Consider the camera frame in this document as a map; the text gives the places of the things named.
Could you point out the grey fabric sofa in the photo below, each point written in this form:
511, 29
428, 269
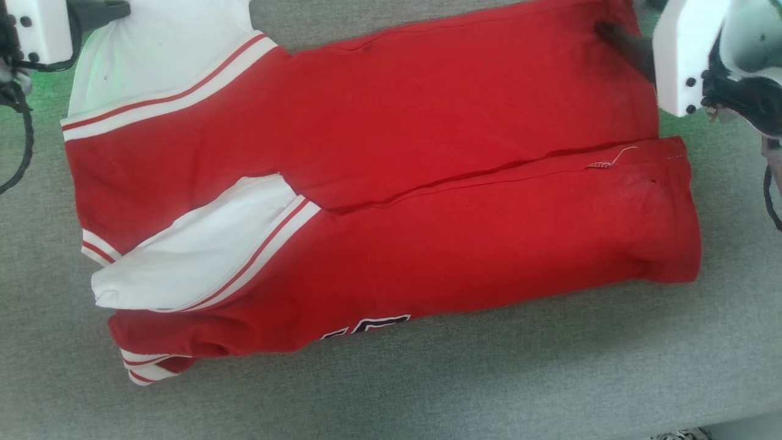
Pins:
427, 391

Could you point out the red and white jersey shirt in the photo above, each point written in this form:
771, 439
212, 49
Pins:
427, 122

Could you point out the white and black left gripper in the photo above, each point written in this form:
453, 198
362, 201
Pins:
46, 27

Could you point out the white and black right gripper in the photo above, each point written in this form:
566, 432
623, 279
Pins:
684, 55

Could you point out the dark speckled object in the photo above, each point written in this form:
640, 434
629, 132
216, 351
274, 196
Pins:
681, 435

